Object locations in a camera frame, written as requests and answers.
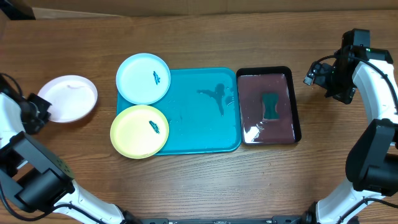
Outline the white pink plate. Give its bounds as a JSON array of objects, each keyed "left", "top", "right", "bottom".
[{"left": 38, "top": 75, "right": 98, "bottom": 123}]

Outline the green orange sponge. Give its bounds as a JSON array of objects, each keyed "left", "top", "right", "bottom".
[{"left": 262, "top": 93, "right": 279, "bottom": 120}]

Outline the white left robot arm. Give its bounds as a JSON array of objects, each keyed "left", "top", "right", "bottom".
[{"left": 1, "top": 73, "right": 140, "bottom": 223}]

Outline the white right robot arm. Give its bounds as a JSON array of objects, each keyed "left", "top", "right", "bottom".
[{"left": 301, "top": 29, "right": 397, "bottom": 224}]

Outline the black water tray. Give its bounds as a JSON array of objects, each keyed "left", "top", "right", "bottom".
[{"left": 236, "top": 66, "right": 302, "bottom": 145}]

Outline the teal plastic tray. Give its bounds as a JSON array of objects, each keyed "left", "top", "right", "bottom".
[{"left": 116, "top": 68, "right": 241, "bottom": 156}]

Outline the cardboard backdrop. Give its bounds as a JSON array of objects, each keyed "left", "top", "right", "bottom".
[{"left": 26, "top": 0, "right": 397, "bottom": 16}]

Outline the yellow plate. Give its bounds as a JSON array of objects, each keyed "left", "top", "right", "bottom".
[{"left": 110, "top": 105, "right": 169, "bottom": 159}]

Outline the light blue plate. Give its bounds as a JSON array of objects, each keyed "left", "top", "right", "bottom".
[{"left": 116, "top": 53, "right": 171, "bottom": 105}]

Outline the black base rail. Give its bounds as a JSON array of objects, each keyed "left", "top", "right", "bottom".
[{"left": 141, "top": 215, "right": 303, "bottom": 224}]

